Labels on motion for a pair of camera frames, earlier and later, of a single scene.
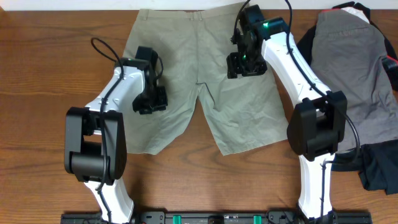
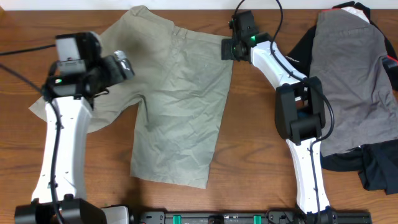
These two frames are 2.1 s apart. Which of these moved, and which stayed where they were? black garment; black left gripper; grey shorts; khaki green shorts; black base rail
Moved: black left gripper; khaki green shorts
Stayed: grey shorts; black garment; black base rail
